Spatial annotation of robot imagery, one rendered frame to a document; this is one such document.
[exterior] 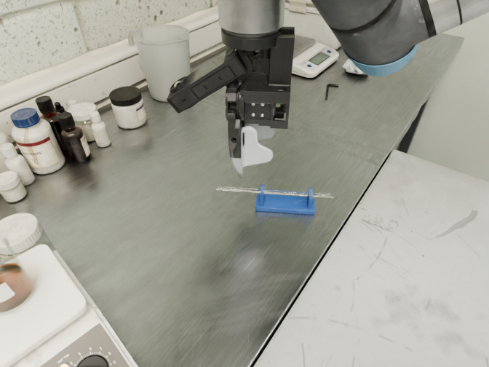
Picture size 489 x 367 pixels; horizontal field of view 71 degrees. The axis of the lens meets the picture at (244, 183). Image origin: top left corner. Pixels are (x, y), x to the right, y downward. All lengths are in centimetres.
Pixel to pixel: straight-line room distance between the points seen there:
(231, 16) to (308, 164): 37
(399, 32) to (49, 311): 46
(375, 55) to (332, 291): 30
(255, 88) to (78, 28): 56
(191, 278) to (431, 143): 136
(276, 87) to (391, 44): 13
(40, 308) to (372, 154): 61
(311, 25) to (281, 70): 78
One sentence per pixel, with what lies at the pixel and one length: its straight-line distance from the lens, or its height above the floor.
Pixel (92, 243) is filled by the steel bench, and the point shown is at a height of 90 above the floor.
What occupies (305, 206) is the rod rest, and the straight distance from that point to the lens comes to 58.
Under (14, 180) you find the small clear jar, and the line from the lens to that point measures 69.
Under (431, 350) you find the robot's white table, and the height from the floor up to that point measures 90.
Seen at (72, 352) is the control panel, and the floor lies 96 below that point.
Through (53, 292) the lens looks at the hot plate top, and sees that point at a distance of 44.
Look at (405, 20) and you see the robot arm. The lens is 40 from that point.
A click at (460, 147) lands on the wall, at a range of 168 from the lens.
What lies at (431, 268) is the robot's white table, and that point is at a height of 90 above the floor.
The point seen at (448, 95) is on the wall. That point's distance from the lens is 159.
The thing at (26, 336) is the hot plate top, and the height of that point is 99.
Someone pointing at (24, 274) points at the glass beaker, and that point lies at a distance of 43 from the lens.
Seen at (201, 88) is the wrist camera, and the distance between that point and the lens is 44.
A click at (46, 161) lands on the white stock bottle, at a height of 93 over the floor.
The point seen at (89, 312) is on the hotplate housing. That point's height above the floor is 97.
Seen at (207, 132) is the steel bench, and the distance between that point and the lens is 77.
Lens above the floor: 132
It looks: 42 degrees down
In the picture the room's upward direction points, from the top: straight up
